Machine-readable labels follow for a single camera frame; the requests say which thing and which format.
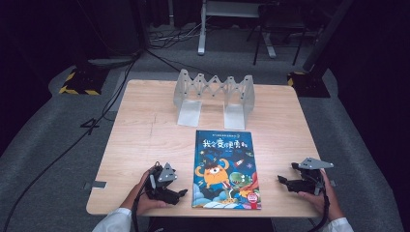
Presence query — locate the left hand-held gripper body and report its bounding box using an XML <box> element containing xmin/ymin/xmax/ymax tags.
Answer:
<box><xmin>143</xmin><ymin>161</ymin><xmax>179</xmax><ymax>201</ymax></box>

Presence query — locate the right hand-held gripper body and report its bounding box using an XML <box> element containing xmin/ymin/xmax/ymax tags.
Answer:
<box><xmin>293</xmin><ymin>157</ymin><xmax>335</xmax><ymax>196</ymax></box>

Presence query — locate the colourful children's picture book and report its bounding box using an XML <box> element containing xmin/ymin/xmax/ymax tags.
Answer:
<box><xmin>191</xmin><ymin>130</ymin><xmax>263</xmax><ymax>211</ymax></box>

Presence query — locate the translucent expandable book stand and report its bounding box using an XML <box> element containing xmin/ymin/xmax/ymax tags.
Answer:
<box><xmin>172</xmin><ymin>68</ymin><xmax>256</xmax><ymax>131</ymax></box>

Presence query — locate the person's left hand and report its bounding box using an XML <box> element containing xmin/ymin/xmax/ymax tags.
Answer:
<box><xmin>120</xmin><ymin>169</ymin><xmax>169</xmax><ymax>217</ymax></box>

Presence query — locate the person's right hand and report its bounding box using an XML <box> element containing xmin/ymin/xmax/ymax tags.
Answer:
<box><xmin>297</xmin><ymin>169</ymin><xmax>345</xmax><ymax>222</ymax></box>

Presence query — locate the grey tape strip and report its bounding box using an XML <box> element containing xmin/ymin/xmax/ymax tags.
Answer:
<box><xmin>83</xmin><ymin>180</ymin><xmax>107</xmax><ymax>190</ymax></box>

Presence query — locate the yellow-black striped stand base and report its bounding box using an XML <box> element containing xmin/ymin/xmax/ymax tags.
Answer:
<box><xmin>286</xmin><ymin>71</ymin><xmax>332</xmax><ymax>99</ymax></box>
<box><xmin>58</xmin><ymin>68</ymin><xmax>110</xmax><ymax>97</ymax></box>

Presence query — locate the black tape floor mark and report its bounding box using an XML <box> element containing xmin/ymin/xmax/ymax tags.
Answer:
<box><xmin>79</xmin><ymin>117</ymin><xmax>101</xmax><ymax>136</ymax></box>

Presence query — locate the dark slanted metal pole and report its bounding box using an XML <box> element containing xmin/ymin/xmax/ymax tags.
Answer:
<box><xmin>302</xmin><ymin>0</ymin><xmax>356</xmax><ymax>73</ymax></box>

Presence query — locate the black chair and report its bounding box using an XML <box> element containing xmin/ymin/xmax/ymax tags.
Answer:
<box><xmin>246</xmin><ymin>1</ymin><xmax>308</xmax><ymax>67</ymax></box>

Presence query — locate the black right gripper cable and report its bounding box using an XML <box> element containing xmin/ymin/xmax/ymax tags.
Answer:
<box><xmin>307</xmin><ymin>188</ymin><xmax>332</xmax><ymax>232</ymax></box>

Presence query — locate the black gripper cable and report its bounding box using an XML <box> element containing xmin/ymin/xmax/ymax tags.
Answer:
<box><xmin>131</xmin><ymin>185</ymin><xmax>146</xmax><ymax>232</ymax></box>
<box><xmin>307</xmin><ymin>188</ymin><xmax>332</xmax><ymax>232</ymax></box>

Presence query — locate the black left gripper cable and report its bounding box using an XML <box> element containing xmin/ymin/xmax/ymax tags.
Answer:
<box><xmin>131</xmin><ymin>185</ymin><xmax>146</xmax><ymax>232</ymax></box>

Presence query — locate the long black floor cable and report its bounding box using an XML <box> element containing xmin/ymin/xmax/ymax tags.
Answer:
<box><xmin>1</xmin><ymin>47</ymin><xmax>143</xmax><ymax>232</ymax></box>

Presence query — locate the white desk frame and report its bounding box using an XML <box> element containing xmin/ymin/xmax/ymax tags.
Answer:
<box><xmin>196</xmin><ymin>0</ymin><xmax>278</xmax><ymax>60</ymax></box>

